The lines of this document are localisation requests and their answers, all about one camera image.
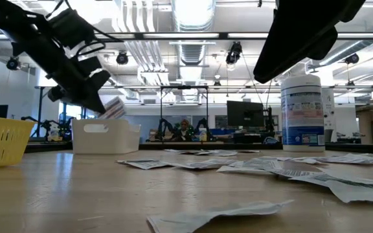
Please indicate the white pillar with poster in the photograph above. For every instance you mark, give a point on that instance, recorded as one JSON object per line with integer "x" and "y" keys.
{"x": 329, "y": 110}

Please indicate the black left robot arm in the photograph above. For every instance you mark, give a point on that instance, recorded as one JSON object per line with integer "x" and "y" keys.
{"x": 8, "y": 19}

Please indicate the black background workstation frame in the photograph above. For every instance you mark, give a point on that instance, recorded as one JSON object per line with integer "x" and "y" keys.
{"x": 39, "y": 106}

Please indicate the long white bandage packet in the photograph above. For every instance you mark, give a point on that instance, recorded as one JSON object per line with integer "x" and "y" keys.
{"x": 348, "y": 159}

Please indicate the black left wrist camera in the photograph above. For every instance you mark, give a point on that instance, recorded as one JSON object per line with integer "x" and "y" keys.
{"x": 71, "y": 27}

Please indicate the white plastic bin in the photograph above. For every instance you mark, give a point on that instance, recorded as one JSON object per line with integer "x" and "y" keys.
{"x": 105, "y": 139}

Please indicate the small crumpled white packet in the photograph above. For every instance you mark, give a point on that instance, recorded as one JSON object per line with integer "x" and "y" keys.
{"x": 206, "y": 215}

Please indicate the white disinfectant wipes canister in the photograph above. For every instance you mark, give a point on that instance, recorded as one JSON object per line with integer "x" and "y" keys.
{"x": 303, "y": 123}

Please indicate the black computer monitor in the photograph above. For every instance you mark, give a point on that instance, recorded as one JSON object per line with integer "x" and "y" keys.
{"x": 244, "y": 113}

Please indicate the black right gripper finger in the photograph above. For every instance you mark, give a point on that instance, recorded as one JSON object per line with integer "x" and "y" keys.
{"x": 265, "y": 55}
{"x": 283, "y": 59}

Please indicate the blue striped bandage packet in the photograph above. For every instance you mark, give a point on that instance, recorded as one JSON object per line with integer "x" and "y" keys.
{"x": 113, "y": 108}

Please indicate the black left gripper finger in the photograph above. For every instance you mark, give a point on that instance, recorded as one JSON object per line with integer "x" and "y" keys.
{"x": 97, "y": 79}
{"x": 94, "y": 98}

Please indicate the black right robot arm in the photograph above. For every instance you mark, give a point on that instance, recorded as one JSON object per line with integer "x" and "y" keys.
{"x": 355, "y": 6}

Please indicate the person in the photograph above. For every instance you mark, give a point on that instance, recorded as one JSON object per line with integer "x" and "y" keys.
{"x": 185, "y": 129}

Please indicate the black ceiling camera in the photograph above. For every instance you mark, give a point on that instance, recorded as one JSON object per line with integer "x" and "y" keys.
{"x": 121, "y": 58}
{"x": 351, "y": 58}
{"x": 13, "y": 63}

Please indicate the yellow spray bottle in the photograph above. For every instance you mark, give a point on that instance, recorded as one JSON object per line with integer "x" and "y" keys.
{"x": 202, "y": 134}

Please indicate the black overhead frame bar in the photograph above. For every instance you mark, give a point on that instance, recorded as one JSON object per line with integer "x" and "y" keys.
{"x": 222, "y": 36}

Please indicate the yellow plastic basket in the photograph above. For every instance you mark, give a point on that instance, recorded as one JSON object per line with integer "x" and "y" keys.
{"x": 2, "y": 142}

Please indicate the silver ceiling air duct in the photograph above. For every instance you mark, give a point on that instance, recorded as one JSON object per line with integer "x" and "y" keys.
{"x": 191, "y": 53}

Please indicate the black overhead camera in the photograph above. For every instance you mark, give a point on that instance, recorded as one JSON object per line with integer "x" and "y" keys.
{"x": 234, "y": 53}

